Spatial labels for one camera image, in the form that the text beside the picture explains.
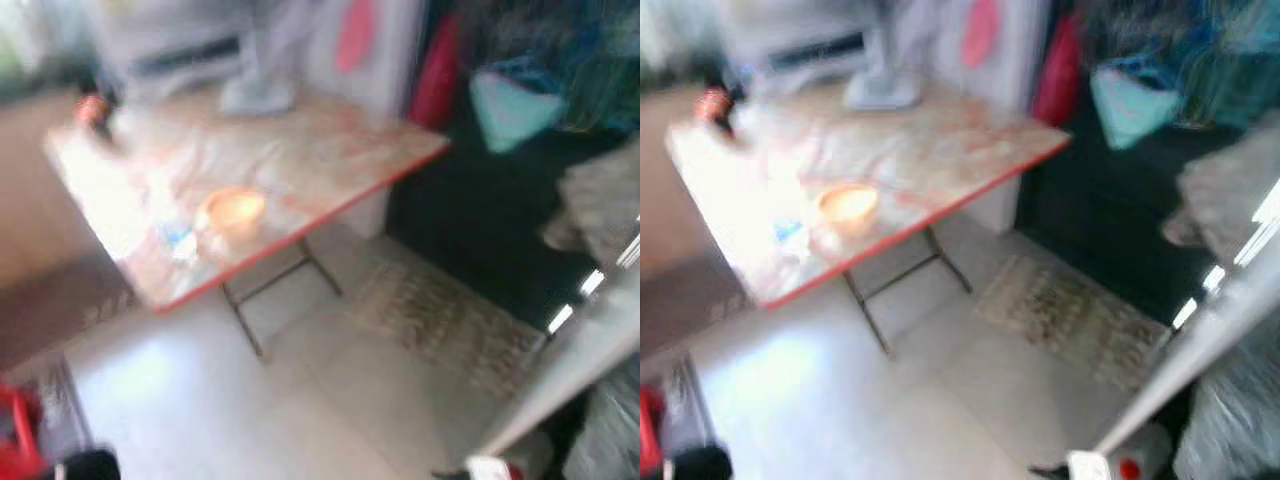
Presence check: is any red plastic stool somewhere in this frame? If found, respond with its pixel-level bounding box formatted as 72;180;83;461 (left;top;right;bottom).
0;385;47;479
640;385;669;477

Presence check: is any white jug red cap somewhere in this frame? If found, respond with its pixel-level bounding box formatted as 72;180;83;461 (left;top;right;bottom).
1108;422;1173;480
508;430;556;480

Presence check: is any patterned floor mat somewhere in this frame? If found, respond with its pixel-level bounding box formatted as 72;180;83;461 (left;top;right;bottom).
350;255;547;397
975;252;1173;391

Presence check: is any small blue packet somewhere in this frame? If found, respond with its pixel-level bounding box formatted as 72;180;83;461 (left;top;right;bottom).
772;220;811;259

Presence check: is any granite counter with dark cabinet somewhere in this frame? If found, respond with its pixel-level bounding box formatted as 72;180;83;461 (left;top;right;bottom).
1015;115;1280;326
385;95;641;336

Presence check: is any orange bowl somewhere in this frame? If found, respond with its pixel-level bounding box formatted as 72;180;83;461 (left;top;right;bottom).
195;187;269;241
817;182;883;236

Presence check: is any red dark bottle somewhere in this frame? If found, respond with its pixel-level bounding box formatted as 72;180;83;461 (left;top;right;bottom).
75;90;117;137
700;85;741;133

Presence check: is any teal hanging bag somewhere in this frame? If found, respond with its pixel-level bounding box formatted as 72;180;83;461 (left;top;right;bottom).
468;62;569;155
1088;60;1183;151

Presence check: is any red hanging bag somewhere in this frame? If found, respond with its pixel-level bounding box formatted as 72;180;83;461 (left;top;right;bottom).
408;14;463;132
1030;14;1085;128

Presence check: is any white standing fan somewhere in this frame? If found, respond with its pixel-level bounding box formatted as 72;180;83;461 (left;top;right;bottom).
218;25;299;117
843;25;923;111

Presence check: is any white appliance dark slot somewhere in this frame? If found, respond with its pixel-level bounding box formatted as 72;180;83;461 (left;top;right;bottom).
715;0;876;99
85;0;253;103

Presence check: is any pink oval sign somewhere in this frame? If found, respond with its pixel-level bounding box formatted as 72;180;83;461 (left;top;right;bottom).
962;0;1003;71
335;0;377;74

